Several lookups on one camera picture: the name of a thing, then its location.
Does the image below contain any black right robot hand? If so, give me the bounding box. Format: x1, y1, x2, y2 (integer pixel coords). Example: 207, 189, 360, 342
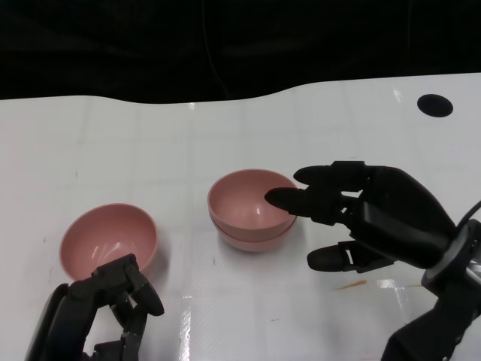
264, 160, 458, 274

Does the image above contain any small orange wooden splinter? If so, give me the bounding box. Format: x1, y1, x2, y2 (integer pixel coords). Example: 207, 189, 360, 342
335, 279, 368, 290

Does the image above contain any thin hanging background cable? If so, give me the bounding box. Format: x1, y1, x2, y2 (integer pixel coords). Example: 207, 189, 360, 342
204, 0, 232, 101

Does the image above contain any pink plastic bowl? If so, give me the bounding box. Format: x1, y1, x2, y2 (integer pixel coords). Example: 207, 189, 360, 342
210, 214, 297, 254
207, 168, 301, 241
59, 202, 159, 281

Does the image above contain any black backdrop curtain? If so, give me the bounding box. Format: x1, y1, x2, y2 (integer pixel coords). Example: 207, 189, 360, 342
0, 0, 481, 105

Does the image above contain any black round table grommet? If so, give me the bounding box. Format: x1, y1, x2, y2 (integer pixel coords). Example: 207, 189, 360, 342
416, 94, 454, 119

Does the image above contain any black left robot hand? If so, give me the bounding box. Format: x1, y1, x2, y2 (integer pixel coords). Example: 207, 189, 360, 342
24, 253, 165, 361

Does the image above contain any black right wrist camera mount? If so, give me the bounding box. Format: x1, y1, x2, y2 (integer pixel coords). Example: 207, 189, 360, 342
381, 291, 481, 361

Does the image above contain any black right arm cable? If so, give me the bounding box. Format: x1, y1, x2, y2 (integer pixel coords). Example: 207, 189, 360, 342
456, 201, 481, 229

